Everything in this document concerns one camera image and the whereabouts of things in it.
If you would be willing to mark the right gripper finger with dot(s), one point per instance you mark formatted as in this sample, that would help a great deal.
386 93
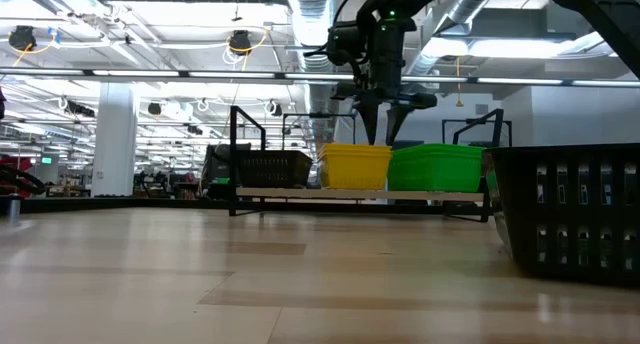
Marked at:
370 119
397 119

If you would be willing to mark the yellow plastic basket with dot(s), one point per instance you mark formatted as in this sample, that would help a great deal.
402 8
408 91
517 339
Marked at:
355 176
350 155

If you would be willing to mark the green plastic basket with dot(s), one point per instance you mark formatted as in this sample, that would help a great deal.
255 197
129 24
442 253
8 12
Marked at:
435 147
435 176

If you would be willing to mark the black plastic basket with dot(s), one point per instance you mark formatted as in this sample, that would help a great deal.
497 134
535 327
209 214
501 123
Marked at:
565 209
272 174
275 152

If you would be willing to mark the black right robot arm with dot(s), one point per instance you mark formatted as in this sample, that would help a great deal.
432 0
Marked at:
600 14

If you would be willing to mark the black metal wooden shelf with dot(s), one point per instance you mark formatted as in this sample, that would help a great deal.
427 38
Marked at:
350 194

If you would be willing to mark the yellow hanging pendant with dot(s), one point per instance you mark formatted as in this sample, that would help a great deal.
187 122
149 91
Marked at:
458 103

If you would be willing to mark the bright ceiling light panel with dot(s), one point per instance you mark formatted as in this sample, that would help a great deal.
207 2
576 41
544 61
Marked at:
515 48

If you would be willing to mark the long ceiling light strip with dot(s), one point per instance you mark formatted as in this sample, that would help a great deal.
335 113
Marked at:
230 75

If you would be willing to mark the black equipment box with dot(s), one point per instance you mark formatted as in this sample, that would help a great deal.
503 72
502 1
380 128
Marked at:
220 166

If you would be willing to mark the white pillar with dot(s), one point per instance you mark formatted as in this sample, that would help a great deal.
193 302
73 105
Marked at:
115 144

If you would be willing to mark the red and black machine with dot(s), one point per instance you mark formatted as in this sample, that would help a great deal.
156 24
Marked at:
15 176

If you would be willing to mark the small grey cylinder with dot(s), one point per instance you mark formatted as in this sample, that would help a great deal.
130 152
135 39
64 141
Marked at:
14 209

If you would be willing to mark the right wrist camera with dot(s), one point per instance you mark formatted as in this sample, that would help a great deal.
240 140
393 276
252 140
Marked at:
345 44

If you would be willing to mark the black metal background frame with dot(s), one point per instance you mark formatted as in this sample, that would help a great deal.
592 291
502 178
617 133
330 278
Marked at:
472 120

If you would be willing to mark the silver ventilation duct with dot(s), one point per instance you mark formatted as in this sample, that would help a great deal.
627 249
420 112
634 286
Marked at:
312 34
470 4

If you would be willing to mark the black aluminium table frame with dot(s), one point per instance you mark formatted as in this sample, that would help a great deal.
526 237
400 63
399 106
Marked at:
125 204

